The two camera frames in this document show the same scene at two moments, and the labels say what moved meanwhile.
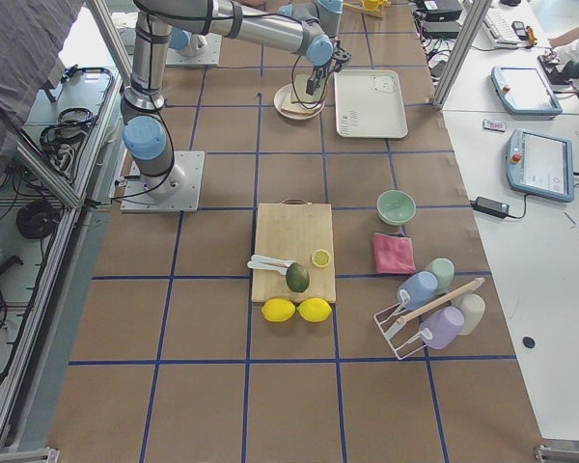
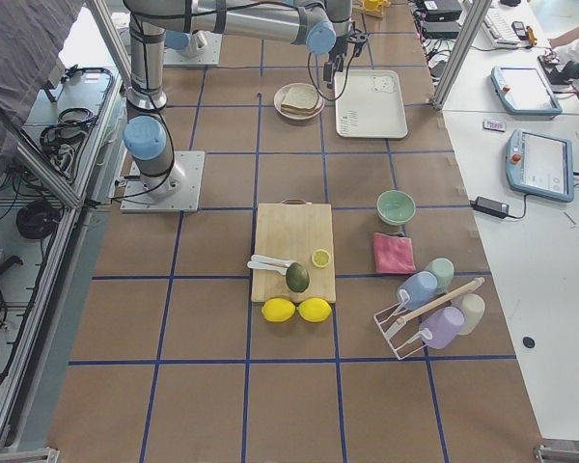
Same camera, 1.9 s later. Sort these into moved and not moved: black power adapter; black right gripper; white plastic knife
Moved: black right gripper
Not moved: black power adapter; white plastic knife
